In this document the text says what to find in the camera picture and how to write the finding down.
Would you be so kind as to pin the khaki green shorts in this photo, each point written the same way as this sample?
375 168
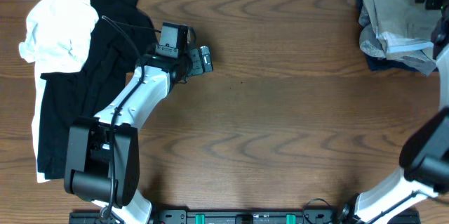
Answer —
397 30

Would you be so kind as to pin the white garment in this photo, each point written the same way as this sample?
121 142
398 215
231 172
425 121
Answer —
57 42

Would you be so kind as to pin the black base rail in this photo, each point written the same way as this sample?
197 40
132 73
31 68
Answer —
229 217

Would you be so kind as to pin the black shirt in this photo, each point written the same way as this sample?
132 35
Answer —
91 87

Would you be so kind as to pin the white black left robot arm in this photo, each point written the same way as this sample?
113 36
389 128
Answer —
102 164

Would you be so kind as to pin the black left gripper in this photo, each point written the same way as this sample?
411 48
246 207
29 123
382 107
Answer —
197 68

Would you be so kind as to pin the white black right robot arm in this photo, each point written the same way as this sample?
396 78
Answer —
423 163

